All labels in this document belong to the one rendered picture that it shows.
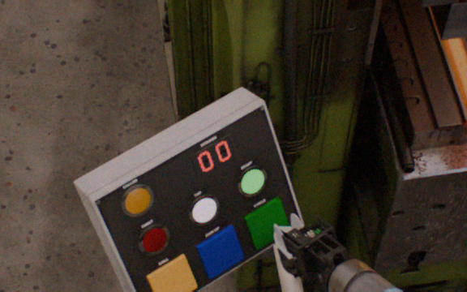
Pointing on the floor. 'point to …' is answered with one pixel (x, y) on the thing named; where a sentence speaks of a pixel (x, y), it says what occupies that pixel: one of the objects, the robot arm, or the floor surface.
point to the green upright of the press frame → (237, 11)
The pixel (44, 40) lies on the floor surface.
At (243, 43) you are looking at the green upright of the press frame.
